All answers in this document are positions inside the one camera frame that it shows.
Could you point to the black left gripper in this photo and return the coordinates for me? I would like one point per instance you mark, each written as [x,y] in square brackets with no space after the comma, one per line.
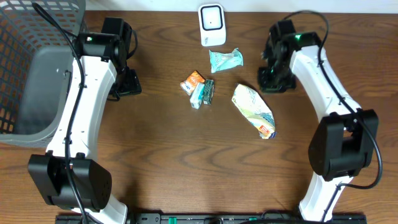
[127,86]

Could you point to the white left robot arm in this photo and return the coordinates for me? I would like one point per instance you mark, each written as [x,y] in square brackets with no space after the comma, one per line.
[68,174]

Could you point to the light teal small box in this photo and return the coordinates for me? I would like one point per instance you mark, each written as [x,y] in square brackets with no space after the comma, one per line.
[197,96]

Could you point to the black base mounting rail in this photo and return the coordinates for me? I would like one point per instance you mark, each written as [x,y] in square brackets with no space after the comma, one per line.
[156,218]

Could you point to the white barcode scanner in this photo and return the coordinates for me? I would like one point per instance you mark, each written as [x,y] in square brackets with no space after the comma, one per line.
[212,25]

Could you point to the grey plastic mesh basket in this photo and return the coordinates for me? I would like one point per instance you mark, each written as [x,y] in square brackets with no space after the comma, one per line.
[36,66]

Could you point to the colourful snack chip bag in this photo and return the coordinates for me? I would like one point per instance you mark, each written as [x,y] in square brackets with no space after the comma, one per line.
[255,110]

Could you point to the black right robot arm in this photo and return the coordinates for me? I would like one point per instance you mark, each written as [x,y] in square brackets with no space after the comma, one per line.
[344,142]

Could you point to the orange small snack box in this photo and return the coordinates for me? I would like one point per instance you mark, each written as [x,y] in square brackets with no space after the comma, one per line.
[189,85]

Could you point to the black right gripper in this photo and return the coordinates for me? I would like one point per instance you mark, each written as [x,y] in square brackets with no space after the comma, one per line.
[267,87]

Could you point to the teal snack packet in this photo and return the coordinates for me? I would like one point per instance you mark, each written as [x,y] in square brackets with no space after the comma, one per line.
[220,61]

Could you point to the dark green small box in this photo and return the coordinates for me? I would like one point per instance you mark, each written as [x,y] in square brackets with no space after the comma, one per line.
[208,91]

